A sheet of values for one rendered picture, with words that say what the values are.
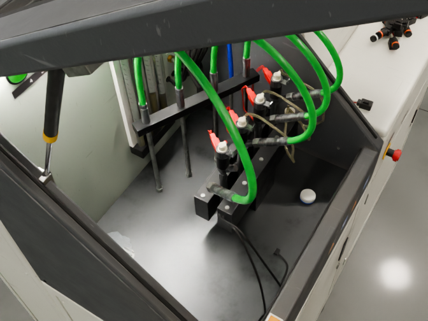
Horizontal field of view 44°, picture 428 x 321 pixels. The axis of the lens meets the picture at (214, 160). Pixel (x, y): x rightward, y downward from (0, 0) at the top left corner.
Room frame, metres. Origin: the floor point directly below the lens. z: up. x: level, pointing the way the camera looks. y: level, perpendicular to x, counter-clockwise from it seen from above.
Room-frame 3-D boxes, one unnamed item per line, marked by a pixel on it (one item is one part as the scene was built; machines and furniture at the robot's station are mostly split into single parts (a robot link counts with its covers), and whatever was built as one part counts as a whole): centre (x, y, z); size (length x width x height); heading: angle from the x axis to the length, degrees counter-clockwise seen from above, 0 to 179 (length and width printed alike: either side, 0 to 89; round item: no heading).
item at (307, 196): (0.75, -0.24, 0.84); 0.04 x 0.04 x 0.01
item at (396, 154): (0.90, -0.50, 0.80); 0.05 x 0.04 x 0.05; 146
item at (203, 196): (0.79, -0.09, 0.91); 0.34 x 0.10 x 0.15; 146
